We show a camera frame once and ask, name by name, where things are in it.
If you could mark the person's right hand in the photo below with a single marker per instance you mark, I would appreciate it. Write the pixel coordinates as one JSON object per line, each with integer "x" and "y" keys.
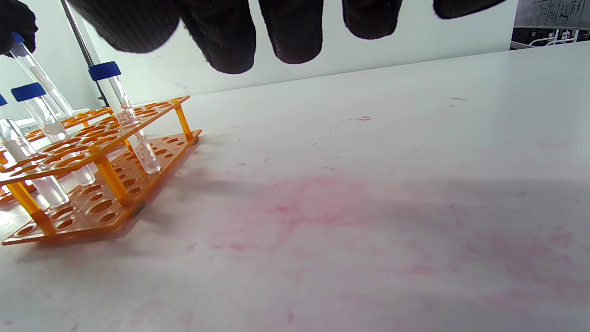
{"x": 221, "y": 32}

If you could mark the person's left hand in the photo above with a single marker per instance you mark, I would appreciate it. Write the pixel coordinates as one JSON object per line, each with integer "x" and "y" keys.
{"x": 16, "y": 18}

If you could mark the blue-capped clear test tube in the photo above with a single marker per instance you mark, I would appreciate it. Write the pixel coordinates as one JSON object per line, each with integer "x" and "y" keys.
{"x": 41, "y": 78}
{"x": 138, "y": 143}
{"x": 18, "y": 147}
{"x": 46, "y": 120}

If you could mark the orange test tube rack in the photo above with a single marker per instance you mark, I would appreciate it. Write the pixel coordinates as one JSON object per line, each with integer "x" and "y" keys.
{"x": 113, "y": 182}

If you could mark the thin metal pole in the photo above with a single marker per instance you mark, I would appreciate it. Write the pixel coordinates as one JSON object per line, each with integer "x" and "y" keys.
{"x": 80, "y": 44}

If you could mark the white backdrop board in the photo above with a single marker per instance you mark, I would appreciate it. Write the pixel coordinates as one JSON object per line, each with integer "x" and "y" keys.
{"x": 368, "y": 55}

